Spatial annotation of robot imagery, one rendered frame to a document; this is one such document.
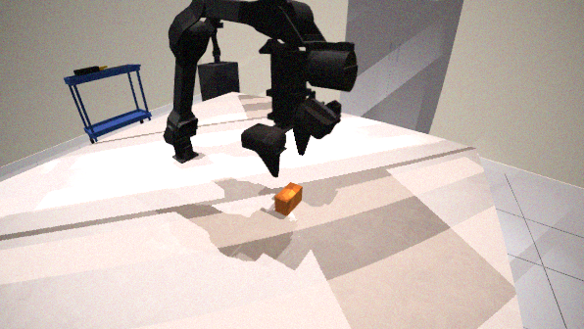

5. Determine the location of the orange block with dark square face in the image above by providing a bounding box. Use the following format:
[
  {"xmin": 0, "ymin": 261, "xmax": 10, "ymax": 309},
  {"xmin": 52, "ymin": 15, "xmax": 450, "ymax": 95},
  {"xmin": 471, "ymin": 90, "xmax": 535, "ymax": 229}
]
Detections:
[{"xmin": 274, "ymin": 182, "xmax": 303, "ymax": 216}]

